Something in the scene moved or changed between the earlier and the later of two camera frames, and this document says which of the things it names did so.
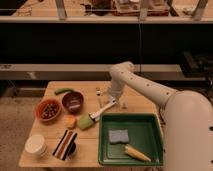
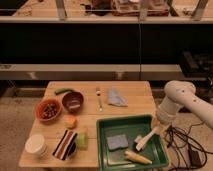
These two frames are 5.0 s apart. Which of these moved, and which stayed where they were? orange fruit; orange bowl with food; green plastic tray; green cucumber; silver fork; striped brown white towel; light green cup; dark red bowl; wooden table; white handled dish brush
Moved: white handled dish brush; green plastic tray; light green cup
Stayed: orange bowl with food; green cucumber; wooden table; dark red bowl; orange fruit; striped brown white towel; silver fork
